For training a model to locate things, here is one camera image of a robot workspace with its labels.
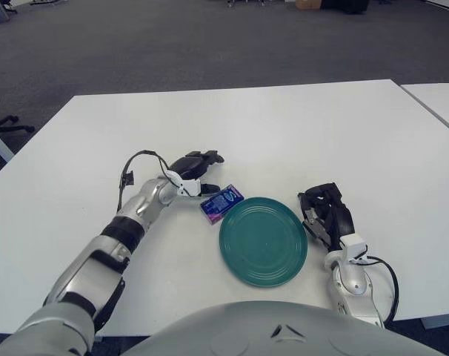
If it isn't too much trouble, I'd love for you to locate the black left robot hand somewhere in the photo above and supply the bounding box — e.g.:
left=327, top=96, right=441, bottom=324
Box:
left=167, top=149, right=226, bottom=197

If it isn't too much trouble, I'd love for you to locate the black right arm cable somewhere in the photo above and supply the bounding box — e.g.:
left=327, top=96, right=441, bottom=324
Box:
left=352, top=255, right=400, bottom=322

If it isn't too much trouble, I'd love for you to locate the large black object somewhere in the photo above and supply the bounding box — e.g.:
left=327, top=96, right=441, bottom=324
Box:
left=320, top=0, right=370, bottom=16

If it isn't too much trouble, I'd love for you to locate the green ribbed plate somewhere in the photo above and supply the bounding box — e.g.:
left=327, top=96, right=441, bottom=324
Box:
left=219, top=197, right=309, bottom=289

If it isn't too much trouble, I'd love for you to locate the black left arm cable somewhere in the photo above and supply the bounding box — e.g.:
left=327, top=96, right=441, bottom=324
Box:
left=116, top=150, right=184, bottom=214

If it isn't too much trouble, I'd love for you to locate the black office chair base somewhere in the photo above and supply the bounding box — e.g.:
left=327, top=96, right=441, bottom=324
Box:
left=0, top=78, right=36, bottom=135

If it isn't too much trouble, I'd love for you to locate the grey robot torso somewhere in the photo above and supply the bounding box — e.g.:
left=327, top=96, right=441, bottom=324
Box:
left=120, top=300, right=446, bottom=356

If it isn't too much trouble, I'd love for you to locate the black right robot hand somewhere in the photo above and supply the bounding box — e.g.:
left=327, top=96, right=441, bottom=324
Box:
left=297, top=181, right=368, bottom=263

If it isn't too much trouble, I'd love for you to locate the blue gum pack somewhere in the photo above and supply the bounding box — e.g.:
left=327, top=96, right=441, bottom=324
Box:
left=200, top=184, right=245, bottom=225

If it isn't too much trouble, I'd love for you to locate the white table leg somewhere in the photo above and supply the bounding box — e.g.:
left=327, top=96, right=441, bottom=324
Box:
left=0, top=124, right=15, bottom=164

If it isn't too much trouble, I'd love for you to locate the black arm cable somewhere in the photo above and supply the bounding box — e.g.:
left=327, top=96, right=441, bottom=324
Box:
left=116, top=150, right=184, bottom=214
left=352, top=255, right=400, bottom=322

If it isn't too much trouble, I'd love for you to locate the white table frame beam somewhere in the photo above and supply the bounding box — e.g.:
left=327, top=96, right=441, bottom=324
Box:
left=420, top=314, right=449, bottom=330

